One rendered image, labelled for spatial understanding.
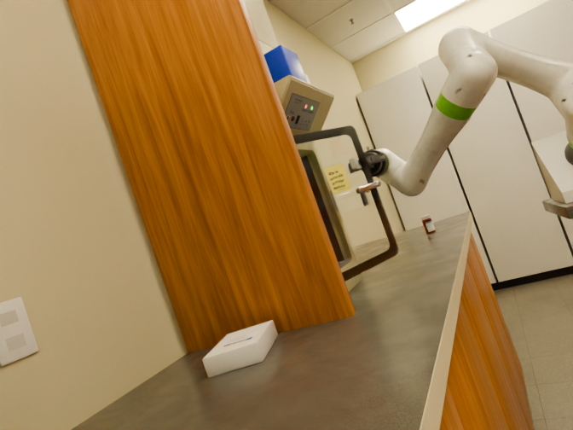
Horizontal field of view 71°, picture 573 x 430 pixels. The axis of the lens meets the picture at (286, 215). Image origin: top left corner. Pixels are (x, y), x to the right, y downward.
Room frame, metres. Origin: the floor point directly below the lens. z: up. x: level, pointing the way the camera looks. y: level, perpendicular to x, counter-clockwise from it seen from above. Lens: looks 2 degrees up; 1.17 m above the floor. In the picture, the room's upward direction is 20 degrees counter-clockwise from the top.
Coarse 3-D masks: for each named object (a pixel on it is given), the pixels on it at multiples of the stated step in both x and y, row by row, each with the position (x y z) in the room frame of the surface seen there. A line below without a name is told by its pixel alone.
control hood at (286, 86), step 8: (280, 80) 0.96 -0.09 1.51; (288, 80) 0.95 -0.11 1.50; (296, 80) 0.98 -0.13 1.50; (280, 88) 0.96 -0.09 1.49; (288, 88) 0.96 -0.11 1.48; (296, 88) 0.99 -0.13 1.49; (304, 88) 1.03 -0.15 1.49; (312, 88) 1.07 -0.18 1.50; (280, 96) 0.96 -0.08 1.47; (288, 96) 0.98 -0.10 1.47; (304, 96) 1.05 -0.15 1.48; (312, 96) 1.09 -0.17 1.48; (320, 96) 1.14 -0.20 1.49; (328, 96) 1.19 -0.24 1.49; (320, 104) 1.16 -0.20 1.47; (328, 104) 1.21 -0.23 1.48; (320, 112) 1.19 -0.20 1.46; (320, 120) 1.22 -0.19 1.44; (312, 128) 1.19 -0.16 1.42; (320, 128) 1.25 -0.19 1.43
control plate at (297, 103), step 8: (296, 96) 1.01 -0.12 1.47; (288, 104) 0.99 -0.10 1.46; (296, 104) 1.03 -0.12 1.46; (304, 104) 1.07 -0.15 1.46; (312, 104) 1.11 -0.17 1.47; (288, 112) 1.01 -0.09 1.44; (296, 112) 1.05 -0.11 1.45; (304, 112) 1.09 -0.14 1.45; (312, 112) 1.14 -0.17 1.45; (288, 120) 1.04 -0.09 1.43; (312, 120) 1.17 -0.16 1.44; (296, 128) 1.10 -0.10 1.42; (304, 128) 1.14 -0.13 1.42
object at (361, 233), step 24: (312, 144) 1.07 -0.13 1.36; (336, 144) 1.12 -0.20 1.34; (360, 144) 1.18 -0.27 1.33; (312, 168) 1.05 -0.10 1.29; (360, 168) 1.16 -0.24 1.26; (336, 216) 1.06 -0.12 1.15; (360, 216) 1.12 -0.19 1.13; (384, 216) 1.17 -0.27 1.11; (336, 240) 1.05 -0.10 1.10; (360, 240) 1.10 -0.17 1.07; (384, 240) 1.15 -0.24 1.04; (360, 264) 1.08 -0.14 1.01
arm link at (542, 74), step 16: (448, 32) 1.23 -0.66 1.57; (464, 32) 1.20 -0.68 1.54; (480, 32) 1.22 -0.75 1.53; (448, 48) 1.21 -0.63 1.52; (496, 48) 1.23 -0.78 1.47; (512, 48) 1.25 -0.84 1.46; (512, 64) 1.25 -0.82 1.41; (528, 64) 1.26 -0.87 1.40; (544, 64) 1.27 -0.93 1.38; (560, 64) 1.28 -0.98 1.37; (512, 80) 1.30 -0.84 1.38; (528, 80) 1.29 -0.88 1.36; (544, 80) 1.28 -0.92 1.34; (560, 80) 1.28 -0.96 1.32
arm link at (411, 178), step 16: (432, 112) 1.26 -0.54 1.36; (432, 128) 1.26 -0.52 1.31; (448, 128) 1.23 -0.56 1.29; (432, 144) 1.29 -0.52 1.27; (448, 144) 1.29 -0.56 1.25; (416, 160) 1.36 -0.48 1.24; (432, 160) 1.34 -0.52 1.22; (400, 176) 1.44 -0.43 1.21; (416, 176) 1.39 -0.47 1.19; (416, 192) 1.44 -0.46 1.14
